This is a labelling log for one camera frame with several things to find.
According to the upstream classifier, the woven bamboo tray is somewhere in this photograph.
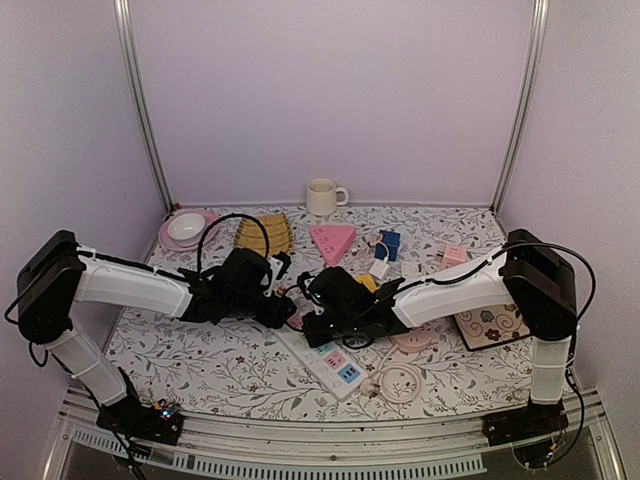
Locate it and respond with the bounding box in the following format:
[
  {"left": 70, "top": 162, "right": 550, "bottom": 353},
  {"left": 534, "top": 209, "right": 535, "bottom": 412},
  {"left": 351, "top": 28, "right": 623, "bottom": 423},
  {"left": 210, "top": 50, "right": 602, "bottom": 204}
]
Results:
[{"left": 233, "top": 213, "right": 293, "bottom": 255}]

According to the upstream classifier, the white bowl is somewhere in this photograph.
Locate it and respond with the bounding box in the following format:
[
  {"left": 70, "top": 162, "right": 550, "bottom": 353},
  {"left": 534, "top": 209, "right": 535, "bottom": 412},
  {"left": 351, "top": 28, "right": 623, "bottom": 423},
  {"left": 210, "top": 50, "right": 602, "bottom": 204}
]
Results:
[{"left": 167, "top": 213, "right": 206, "bottom": 244}]

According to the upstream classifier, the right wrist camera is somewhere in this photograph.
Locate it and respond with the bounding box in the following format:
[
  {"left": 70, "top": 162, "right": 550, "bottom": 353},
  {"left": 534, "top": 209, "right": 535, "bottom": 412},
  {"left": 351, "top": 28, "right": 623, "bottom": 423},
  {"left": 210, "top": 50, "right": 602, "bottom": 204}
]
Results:
[{"left": 296, "top": 271, "right": 315, "bottom": 300}]

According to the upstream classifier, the pink plate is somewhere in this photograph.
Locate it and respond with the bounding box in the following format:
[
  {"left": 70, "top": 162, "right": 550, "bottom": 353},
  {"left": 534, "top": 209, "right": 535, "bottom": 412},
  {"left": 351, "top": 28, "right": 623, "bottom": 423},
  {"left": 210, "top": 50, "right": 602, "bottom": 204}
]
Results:
[{"left": 158, "top": 209, "right": 219, "bottom": 252}]

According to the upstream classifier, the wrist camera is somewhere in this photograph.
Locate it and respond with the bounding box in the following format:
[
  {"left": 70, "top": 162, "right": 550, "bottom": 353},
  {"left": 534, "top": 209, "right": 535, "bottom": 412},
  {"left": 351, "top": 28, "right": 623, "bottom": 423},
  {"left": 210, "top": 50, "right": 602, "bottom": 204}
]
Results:
[
  {"left": 266, "top": 251, "right": 291, "bottom": 296},
  {"left": 296, "top": 271, "right": 315, "bottom": 300}
]

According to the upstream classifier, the pink plug adapter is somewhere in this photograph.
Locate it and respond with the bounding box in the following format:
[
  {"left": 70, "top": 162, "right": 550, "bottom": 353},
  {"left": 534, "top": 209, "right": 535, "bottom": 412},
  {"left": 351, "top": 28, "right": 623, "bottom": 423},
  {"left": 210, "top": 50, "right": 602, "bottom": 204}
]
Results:
[{"left": 287, "top": 315, "right": 303, "bottom": 332}]

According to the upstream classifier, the round pink power socket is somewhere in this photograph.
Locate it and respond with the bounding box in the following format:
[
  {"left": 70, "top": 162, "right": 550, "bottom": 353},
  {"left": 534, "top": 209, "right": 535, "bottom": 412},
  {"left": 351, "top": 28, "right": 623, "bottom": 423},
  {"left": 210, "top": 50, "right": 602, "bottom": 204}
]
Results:
[{"left": 391, "top": 325, "right": 432, "bottom": 354}]

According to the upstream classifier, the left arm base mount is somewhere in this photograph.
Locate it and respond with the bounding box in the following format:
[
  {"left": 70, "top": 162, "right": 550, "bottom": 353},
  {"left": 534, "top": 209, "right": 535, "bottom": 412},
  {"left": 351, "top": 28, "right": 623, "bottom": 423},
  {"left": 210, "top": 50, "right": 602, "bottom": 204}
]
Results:
[{"left": 96, "top": 367, "right": 184, "bottom": 446}]

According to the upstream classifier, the dark blue cube socket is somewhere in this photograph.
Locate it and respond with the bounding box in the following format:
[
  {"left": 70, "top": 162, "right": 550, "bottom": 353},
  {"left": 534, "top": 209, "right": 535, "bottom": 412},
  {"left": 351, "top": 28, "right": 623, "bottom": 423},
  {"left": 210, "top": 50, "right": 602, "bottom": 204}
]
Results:
[{"left": 375, "top": 230, "right": 401, "bottom": 262}]

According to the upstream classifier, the white power strip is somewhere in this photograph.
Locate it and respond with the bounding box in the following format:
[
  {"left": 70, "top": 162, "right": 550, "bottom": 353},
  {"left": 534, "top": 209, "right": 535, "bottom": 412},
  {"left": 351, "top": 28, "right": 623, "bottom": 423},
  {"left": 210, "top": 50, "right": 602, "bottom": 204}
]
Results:
[{"left": 274, "top": 329, "right": 368, "bottom": 401}]

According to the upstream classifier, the floral square plate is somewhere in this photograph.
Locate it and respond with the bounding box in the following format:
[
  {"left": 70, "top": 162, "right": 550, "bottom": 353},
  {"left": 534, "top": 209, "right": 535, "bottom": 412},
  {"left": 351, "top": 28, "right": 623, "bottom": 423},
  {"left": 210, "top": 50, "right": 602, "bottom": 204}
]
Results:
[{"left": 453, "top": 304, "right": 531, "bottom": 352}]

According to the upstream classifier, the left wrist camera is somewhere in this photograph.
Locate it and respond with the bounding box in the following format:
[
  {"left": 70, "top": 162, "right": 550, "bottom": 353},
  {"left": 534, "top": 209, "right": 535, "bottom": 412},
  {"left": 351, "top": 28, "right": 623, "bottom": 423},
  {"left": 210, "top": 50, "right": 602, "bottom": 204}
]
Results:
[{"left": 266, "top": 251, "right": 291, "bottom": 296}]

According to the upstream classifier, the white charger left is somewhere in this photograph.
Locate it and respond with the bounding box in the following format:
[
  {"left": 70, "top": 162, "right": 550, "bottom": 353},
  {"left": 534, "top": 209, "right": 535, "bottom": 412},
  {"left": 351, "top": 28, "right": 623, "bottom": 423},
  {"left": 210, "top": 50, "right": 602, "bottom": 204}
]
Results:
[{"left": 369, "top": 259, "right": 390, "bottom": 280}]

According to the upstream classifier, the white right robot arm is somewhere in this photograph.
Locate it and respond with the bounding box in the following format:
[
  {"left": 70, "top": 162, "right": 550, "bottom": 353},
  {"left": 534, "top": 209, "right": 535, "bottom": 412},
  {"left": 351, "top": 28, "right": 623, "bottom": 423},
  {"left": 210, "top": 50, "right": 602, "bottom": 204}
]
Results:
[{"left": 301, "top": 229, "right": 595, "bottom": 436}]

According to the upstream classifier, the cream ceramic mug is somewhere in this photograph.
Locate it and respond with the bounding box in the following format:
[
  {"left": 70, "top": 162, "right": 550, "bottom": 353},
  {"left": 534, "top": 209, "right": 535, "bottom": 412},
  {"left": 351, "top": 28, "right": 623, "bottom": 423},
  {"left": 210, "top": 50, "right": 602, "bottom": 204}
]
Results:
[{"left": 306, "top": 178, "right": 350, "bottom": 216}]

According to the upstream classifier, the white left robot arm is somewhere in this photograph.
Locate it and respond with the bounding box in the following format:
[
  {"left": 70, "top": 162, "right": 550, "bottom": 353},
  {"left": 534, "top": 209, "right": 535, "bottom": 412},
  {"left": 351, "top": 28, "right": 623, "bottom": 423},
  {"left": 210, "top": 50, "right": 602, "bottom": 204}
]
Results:
[{"left": 5, "top": 230, "right": 295, "bottom": 434}]

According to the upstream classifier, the pink triangular power socket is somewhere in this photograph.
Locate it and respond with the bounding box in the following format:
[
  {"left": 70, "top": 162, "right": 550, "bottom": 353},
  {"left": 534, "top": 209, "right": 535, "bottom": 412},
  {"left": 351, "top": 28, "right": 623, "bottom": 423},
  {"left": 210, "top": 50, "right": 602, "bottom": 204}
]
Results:
[{"left": 310, "top": 225, "right": 356, "bottom": 267}]

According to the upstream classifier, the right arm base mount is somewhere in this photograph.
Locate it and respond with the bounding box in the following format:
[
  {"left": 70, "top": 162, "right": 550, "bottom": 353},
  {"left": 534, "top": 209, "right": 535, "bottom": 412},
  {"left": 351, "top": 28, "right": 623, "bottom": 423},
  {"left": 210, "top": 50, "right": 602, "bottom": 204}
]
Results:
[{"left": 482, "top": 399, "right": 569, "bottom": 446}]

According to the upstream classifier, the yellow cube socket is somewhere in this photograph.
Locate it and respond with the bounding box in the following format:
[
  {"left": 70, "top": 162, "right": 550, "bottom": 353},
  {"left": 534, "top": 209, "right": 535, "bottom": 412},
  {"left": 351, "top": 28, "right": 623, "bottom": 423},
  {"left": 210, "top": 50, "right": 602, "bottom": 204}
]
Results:
[{"left": 354, "top": 274, "right": 378, "bottom": 293}]

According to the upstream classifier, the small pink cube socket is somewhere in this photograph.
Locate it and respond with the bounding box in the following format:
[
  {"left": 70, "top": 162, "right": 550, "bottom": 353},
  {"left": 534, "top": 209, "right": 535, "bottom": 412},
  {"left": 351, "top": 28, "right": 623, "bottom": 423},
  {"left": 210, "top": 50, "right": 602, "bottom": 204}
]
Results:
[{"left": 437, "top": 244, "right": 468, "bottom": 270}]

